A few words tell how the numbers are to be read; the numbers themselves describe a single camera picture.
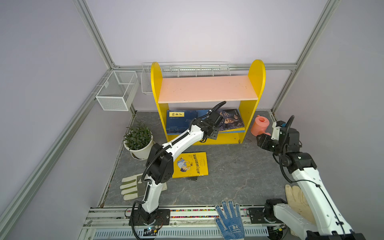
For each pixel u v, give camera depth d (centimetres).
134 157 94
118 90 98
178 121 89
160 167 50
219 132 89
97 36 78
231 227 71
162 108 73
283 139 54
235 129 89
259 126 99
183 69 94
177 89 76
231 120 92
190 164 87
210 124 68
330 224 38
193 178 84
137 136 85
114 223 73
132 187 83
